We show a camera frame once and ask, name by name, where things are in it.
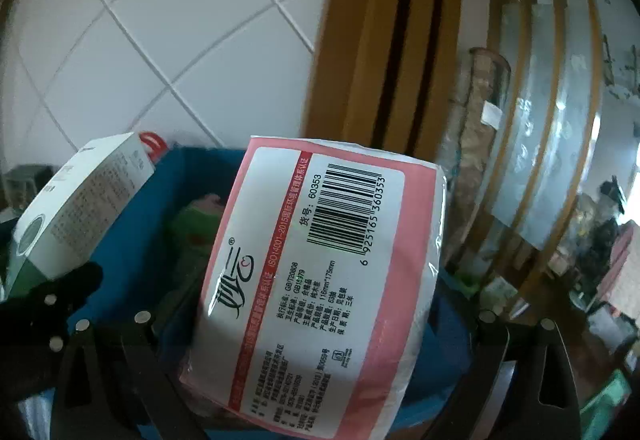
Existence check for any blue storage box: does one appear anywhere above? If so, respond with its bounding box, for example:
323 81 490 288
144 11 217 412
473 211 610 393
67 146 471 432

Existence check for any dark green gift bag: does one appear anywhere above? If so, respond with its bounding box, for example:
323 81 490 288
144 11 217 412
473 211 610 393
2 164 53 212

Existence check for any white green carton box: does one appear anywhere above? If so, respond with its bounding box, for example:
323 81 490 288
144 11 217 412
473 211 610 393
4 132 154 298

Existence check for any rolled patterned mat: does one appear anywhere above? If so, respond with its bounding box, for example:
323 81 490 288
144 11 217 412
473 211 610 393
438 47 511 260

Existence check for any red toy suitcase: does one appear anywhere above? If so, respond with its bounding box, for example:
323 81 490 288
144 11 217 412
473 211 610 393
138 131 169 164

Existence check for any wooden slatted glass partition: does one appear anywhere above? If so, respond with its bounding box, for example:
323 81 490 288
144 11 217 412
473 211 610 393
457 0 603 295

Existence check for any pink white tissue pack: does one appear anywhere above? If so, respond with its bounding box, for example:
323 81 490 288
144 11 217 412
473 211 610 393
180 137 446 439

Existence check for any pink green wipes pack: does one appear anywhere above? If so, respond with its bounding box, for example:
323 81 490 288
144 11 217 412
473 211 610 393
169 193 224 258

